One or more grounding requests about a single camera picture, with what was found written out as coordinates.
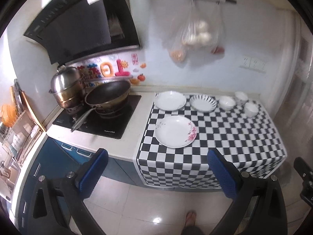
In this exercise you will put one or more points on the white wall socket panel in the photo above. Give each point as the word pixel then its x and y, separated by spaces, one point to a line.
pixel 252 63

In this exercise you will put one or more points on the white bowl blue rim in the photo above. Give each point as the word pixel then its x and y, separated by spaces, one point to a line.
pixel 226 103

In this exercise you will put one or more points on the white plate grey swirl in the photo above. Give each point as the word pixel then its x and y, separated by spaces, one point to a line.
pixel 170 100

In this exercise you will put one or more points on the wooden dish rack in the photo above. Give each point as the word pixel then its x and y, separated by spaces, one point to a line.
pixel 17 141

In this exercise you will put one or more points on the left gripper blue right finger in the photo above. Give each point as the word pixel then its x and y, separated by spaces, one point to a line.
pixel 225 172

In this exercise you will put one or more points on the white plate pink flowers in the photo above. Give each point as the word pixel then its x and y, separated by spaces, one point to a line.
pixel 175 131

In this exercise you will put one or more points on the colourful wall stickers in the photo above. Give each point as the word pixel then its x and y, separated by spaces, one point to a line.
pixel 129 66

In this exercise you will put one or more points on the black white checkered mat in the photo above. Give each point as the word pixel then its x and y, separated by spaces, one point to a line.
pixel 251 144

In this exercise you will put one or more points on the black gas stove top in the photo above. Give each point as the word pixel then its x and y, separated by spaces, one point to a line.
pixel 111 125

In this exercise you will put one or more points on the stainless steel steamer pot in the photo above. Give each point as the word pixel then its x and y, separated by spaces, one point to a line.
pixel 67 86

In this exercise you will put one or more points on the foot in sandal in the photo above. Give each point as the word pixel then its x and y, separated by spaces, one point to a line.
pixel 190 219

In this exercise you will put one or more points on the white ceramic bowl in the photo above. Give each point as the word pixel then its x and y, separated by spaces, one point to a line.
pixel 241 98

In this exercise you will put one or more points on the black range hood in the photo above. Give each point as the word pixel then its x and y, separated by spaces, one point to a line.
pixel 74 30

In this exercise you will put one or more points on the white bowl red roses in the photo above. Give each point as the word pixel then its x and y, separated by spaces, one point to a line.
pixel 251 109

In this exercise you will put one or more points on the plastic bag with garlic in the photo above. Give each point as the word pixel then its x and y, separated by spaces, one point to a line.
pixel 196 31

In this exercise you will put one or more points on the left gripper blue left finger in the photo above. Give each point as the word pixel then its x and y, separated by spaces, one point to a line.
pixel 90 172

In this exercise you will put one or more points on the orange plastic colander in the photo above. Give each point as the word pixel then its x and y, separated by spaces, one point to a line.
pixel 9 115

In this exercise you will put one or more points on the white plate black leaf pattern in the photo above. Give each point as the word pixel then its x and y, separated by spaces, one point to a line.
pixel 203 103

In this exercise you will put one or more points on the black wok with handle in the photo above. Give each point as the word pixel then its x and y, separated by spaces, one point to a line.
pixel 104 96

